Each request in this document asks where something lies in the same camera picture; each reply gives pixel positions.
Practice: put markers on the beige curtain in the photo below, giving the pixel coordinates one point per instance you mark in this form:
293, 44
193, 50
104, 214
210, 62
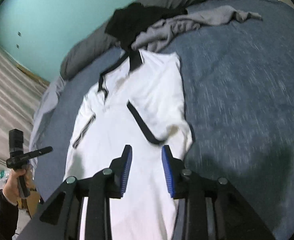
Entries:
19, 99

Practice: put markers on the grey knit sweater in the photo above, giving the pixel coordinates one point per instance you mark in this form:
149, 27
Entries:
160, 34

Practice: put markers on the white black-collared polo shirt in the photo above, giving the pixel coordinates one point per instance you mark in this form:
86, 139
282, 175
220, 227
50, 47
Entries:
142, 107

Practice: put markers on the blue patterned bed sheet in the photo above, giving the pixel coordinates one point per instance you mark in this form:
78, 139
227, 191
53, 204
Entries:
239, 95

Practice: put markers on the light grey blanket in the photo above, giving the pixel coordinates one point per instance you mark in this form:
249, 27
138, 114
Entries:
45, 110

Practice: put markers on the person's left forearm black sleeve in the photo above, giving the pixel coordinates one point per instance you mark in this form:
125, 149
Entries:
9, 215

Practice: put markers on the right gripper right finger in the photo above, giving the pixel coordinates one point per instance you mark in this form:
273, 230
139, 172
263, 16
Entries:
213, 209

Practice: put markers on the cardboard box clutter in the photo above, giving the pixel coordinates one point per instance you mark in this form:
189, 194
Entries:
29, 196

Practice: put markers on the person's left hand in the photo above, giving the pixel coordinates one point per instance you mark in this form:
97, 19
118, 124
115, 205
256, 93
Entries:
11, 188

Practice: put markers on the black garment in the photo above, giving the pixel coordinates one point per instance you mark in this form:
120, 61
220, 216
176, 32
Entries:
127, 23

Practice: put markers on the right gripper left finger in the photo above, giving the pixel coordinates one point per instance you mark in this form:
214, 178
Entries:
82, 206

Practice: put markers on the wooden pole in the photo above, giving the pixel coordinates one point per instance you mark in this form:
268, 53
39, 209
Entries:
33, 76

